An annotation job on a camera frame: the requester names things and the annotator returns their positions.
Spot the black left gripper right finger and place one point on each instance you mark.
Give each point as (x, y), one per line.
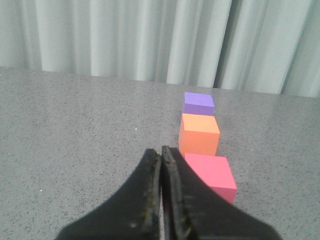
(193, 211)

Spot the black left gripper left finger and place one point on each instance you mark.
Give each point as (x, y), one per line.
(131, 213)

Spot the orange foam cube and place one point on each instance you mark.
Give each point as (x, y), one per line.
(198, 134)

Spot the pink foam cube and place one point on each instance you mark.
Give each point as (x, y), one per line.
(215, 172)

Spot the purple foam cube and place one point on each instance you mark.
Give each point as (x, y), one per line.
(198, 104)

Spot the grey-white pleated curtain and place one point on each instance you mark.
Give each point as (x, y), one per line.
(268, 46)

